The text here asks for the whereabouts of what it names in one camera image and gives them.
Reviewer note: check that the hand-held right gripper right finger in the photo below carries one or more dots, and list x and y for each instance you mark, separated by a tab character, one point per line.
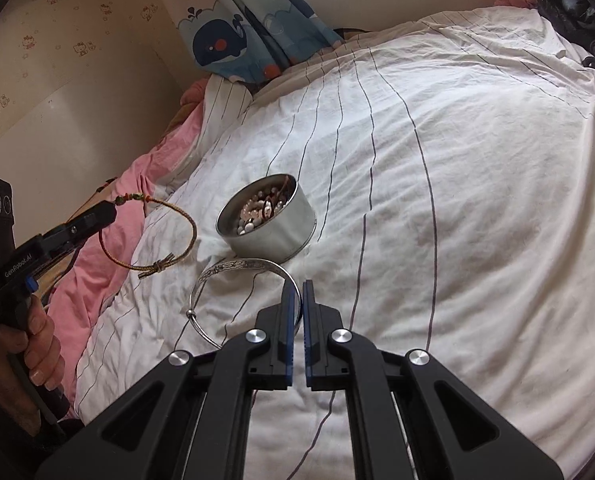
308	332

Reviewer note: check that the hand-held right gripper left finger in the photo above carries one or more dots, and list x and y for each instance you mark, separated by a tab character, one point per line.
290	332

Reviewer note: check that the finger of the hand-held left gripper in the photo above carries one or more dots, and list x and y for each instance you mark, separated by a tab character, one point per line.
84	222

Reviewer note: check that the silver bangle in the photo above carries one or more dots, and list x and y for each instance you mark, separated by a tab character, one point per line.
237	263

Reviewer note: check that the round metal tin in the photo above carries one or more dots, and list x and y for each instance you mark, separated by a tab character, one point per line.
272	240

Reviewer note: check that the person's left hand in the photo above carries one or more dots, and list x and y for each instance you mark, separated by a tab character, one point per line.
39	345

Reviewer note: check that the pink blanket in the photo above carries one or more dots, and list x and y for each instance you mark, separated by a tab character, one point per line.
97	280

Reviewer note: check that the white headboard panel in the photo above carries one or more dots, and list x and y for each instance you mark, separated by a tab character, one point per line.
77	120

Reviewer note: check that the white striped duvet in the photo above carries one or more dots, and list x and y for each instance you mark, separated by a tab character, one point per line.
452	210

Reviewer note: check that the whale print curtain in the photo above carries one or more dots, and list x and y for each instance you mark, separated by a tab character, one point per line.
237	25

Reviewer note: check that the pink cloth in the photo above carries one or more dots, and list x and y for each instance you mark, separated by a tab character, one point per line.
515	0

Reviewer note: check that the dark clothing pile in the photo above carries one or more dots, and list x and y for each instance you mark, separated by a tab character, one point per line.
572	15

